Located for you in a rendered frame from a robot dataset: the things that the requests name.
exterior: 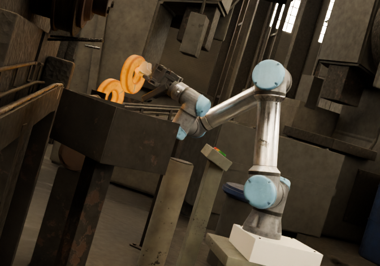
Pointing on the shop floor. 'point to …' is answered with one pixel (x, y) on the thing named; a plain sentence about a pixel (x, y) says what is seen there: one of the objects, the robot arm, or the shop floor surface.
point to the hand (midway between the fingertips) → (135, 69)
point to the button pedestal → (202, 205)
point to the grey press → (349, 108)
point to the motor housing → (57, 207)
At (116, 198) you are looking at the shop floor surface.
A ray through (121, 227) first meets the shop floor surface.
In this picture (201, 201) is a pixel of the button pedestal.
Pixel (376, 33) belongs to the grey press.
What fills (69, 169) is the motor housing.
